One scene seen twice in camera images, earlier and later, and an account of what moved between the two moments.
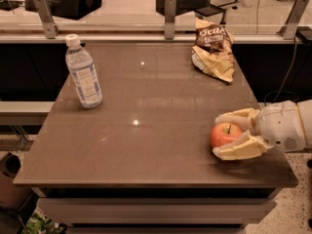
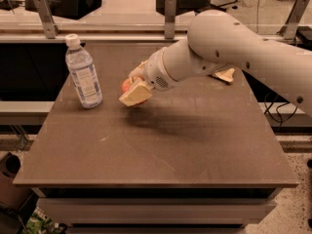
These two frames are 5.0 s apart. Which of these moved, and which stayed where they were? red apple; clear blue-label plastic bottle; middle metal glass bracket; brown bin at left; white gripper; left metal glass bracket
Moved: white gripper; red apple
Stayed: left metal glass bracket; brown bin at left; clear blue-label plastic bottle; middle metal glass bracket
